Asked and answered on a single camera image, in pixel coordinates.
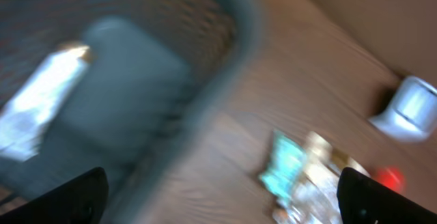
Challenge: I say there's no grey plastic shopping basket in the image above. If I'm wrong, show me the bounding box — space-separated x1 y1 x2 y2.
1 0 260 223

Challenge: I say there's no white barcode scanner stand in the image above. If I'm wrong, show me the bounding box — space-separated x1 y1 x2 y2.
369 76 436 143

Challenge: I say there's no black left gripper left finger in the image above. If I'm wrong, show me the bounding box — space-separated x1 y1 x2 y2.
1 167 109 224

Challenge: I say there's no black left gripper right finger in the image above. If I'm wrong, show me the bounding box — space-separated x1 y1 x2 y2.
337 167 436 224

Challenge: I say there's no white Pantene tube gold cap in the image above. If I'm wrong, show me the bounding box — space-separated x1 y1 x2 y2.
1 42 92 161

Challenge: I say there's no beige dried fruit pouch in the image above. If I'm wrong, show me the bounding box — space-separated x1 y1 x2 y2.
272 132 369 224

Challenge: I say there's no teal snack packet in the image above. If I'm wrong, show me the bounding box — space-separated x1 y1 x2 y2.
259 130 307 206

